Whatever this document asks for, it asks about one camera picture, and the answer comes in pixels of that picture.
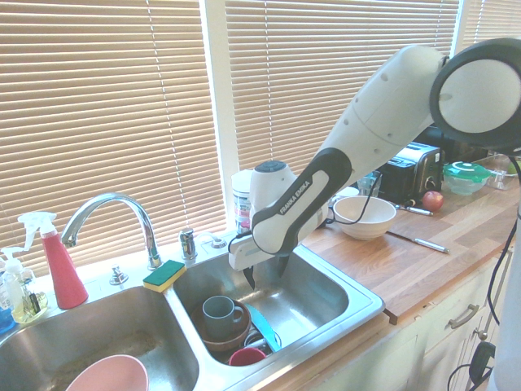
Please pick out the wooden window blind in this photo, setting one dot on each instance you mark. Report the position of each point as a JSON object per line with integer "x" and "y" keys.
{"x": 102, "y": 102}
{"x": 305, "y": 81}
{"x": 492, "y": 20}

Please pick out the grey ceramic mug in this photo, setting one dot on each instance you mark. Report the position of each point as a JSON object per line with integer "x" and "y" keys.
{"x": 220, "y": 322}

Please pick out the round cabinet knob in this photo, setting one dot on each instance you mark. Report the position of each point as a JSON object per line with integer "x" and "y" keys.
{"x": 483, "y": 335}

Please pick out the chrome gooseneck faucet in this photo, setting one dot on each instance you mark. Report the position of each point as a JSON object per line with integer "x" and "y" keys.
{"x": 138, "y": 212}

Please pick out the brown wooden bowl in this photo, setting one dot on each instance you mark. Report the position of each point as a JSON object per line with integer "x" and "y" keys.
{"x": 228, "y": 344}

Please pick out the large cream bowl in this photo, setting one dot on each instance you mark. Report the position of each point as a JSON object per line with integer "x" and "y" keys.
{"x": 366, "y": 228}

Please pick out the glass bottle yellow liquid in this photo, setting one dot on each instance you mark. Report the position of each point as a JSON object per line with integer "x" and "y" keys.
{"x": 28, "y": 313}

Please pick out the red ceramic mug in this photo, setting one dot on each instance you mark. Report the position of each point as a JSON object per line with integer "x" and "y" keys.
{"x": 244, "y": 358}

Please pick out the red spray bottle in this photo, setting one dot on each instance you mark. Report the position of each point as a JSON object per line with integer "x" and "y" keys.
{"x": 65, "y": 277}

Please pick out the clear drinking glass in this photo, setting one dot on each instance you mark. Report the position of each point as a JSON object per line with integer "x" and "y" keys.
{"x": 372, "y": 183}

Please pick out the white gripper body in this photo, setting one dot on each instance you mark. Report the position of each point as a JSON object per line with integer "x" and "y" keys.
{"x": 244, "y": 254}

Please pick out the teal plastic knife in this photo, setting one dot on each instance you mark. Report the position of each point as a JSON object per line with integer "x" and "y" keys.
{"x": 262, "y": 326}

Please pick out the clear plastic container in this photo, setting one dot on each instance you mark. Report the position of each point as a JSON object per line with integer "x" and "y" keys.
{"x": 498, "y": 179}

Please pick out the white base cabinets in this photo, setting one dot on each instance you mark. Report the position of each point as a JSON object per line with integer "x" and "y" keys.
{"x": 439, "y": 358}

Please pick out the black and chrome toaster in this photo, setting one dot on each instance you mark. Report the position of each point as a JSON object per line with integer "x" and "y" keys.
{"x": 415, "y": 175}

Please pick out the black kitchen appliance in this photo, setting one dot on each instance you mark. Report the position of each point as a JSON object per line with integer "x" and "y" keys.
{"x": 460, "y": 150}

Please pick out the green and yellow sponge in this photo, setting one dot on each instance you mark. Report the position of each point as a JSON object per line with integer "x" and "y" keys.
{"x": 163, "y": 275}

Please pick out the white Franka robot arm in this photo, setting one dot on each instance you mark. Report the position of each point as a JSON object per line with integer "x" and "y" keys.
{"x": 366, "y": 122}

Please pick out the white tub with blue label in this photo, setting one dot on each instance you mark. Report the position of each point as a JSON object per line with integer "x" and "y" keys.
{"x": 242, "y": 203}

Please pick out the stainless steel double sink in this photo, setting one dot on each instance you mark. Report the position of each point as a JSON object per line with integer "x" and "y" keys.
{"x": 317, "y": 293}

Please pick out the pink plastic bowl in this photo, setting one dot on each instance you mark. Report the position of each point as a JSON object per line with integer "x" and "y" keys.
{"x": 110, "y": 374}

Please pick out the white sink sprayer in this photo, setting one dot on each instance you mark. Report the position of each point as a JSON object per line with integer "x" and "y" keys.
{"x": 215, "y": 243}

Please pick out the red apple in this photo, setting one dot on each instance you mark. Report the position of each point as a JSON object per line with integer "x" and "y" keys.
{"x": 432, "y": 200}

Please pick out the container with green lid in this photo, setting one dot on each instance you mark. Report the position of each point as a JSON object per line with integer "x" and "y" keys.
{"x": 466, "y": 171}

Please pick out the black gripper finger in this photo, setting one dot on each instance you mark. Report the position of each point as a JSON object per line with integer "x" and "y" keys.
{"x": 250, "y": 279}
{"x": 284, "y": 264}

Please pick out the clear pump bottle blue liquid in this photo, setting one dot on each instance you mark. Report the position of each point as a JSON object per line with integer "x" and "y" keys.
{"x": 8, "y": 317}

